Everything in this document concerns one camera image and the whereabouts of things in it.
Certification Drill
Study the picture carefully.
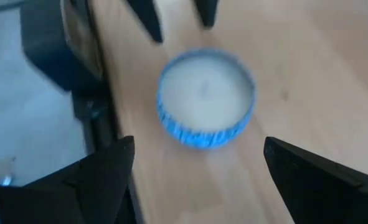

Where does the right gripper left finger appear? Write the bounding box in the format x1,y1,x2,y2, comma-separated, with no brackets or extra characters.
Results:
0,135,136,224

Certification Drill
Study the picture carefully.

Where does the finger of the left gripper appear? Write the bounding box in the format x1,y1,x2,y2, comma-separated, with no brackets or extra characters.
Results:
126,0,164,44
194,0,219,29

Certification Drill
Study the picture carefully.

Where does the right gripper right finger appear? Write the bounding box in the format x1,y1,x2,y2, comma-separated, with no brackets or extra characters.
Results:
263,136,368,224

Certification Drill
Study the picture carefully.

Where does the pale blue patterned candle tin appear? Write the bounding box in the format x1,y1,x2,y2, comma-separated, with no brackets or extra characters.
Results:
156,48,257,150

